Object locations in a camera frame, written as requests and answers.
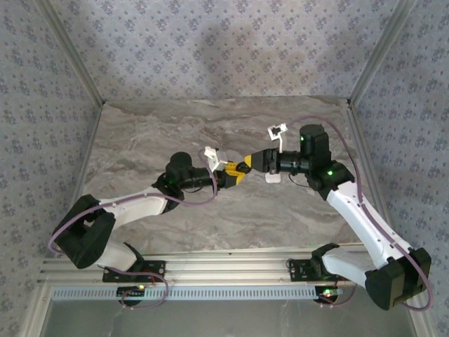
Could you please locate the right controller board green light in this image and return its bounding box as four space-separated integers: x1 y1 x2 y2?
315 286 343 303

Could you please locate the aluminium table side rail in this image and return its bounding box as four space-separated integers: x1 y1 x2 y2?
20 101 105 337
349 101 434 337

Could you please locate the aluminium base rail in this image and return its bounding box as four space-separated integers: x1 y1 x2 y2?
39 245 375 285

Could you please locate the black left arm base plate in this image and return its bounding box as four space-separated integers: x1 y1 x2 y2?
102 259 166 284

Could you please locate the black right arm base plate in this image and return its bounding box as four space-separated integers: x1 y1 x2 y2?
287 258 340 282

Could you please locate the grey slotted cable duct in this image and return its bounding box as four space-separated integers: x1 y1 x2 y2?
51 284 343 302

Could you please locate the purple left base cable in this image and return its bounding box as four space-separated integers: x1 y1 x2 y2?
121 272 170 310

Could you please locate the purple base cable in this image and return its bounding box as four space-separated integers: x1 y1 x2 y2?
319 279 359 309
121 272 170 310

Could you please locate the aluminium frame post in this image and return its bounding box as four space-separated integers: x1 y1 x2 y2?
34 0 108 108
347 0 420 106

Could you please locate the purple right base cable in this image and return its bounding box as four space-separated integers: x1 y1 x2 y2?
319 279 359 309

